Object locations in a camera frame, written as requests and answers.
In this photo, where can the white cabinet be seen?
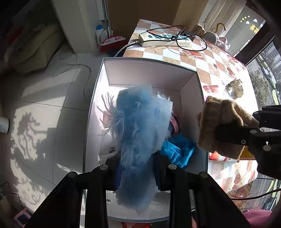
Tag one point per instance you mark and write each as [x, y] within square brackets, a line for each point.
[74, 24]

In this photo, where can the purple knit pouch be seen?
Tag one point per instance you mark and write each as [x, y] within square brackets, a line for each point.
[175, 123]

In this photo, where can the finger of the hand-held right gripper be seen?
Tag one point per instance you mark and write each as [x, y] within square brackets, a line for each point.
[269, 117]
[232, 134]

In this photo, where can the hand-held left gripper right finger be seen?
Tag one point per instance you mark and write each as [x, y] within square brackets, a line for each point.
[175, 182]

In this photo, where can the white polka-dot scrunchie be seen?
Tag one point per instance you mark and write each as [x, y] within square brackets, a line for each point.
[236, 87]

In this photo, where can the checkered printed tablecloth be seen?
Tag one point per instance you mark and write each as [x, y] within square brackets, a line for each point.
[210, 65]

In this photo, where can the leopard print scrunchie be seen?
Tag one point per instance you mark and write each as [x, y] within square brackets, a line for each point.
[112, 150]

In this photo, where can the white power strip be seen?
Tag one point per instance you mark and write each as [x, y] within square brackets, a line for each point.
[144, 42]

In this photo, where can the white bottle with blue cap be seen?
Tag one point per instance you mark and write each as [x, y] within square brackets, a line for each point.
[100, 34]

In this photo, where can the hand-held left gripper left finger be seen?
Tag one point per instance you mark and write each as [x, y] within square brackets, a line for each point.
[103, 182]

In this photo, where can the pink plastic stool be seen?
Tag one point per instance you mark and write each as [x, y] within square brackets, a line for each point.
[22, 217]

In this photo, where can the red patterned carton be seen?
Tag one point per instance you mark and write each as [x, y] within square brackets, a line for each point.
[249, 154]

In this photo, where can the light blue fluffy cloth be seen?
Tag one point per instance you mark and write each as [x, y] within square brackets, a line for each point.
[136, 131]

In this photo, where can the red broom brush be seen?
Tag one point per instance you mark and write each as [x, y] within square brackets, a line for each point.
[112, 41]

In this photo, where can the white paper cup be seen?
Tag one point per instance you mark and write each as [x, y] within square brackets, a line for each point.
[3, 125]

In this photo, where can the beige cushion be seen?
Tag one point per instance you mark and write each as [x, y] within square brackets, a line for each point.
[33, 48]

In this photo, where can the white cardboard box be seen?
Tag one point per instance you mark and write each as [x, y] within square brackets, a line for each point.
[142, 74]

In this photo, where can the large blue crinkled cloth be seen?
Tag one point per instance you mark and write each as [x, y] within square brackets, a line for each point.
[177, 151]

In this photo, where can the pink cloth on chair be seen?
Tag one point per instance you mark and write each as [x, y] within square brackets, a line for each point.
[222, 43]

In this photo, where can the black power adapter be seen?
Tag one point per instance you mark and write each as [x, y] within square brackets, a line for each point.
[190, 36]

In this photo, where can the person's magenta clothing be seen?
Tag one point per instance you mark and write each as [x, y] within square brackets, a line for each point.
[261, 218]

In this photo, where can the beige knit cloth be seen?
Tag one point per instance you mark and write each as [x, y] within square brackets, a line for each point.
[219, 114]

